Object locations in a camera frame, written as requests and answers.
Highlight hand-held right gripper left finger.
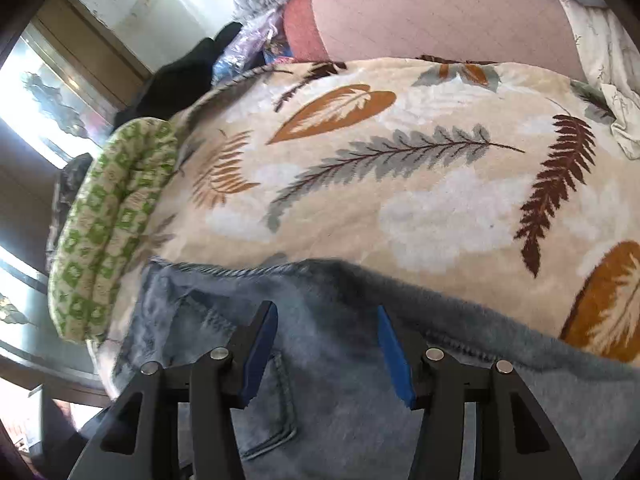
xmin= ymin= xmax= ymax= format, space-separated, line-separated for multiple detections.
xmin=67 ymin=301 xmax=279 ymax=480

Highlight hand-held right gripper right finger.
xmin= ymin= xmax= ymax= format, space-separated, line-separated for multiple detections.
xmin=377 ymin=305 xmax=583 ymax=480

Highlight blue denim pants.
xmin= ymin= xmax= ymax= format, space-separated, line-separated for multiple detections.
xmin=80 ymin=257 xmax=640 ymax=480

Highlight leaf print beige blanket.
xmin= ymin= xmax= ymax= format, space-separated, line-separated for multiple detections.
xmin=95 ymin=57 xmax=640 ymax=366

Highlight green patterned quilt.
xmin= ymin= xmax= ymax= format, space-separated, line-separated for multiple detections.
xmin=47 ymin=117 xmax=188 ymax=343

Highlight dark patterned cloth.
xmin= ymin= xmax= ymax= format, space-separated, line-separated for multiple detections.
xmin=47 ymin=152 xmax=96 ymax=261

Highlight black cloth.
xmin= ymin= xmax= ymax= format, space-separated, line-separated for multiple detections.
xmin=112 ymin=20 xmax=243 ymax=131

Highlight purple blue plastic bag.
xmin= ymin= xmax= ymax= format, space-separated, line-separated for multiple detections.
xmin=212 ymin=10 xmax=296 ymax=86

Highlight pink bed sheet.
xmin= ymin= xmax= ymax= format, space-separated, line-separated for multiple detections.
xmin=282 ymin=0 xmax=588 ymax=83

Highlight wooden framed glass door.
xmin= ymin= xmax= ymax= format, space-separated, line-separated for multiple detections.
xmin=0 ymin=0 xmax=156 ymax=171

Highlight white floral cloth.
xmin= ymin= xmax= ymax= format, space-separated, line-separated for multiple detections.
xmin=555 ymin=0 xmax=640 ymax=161

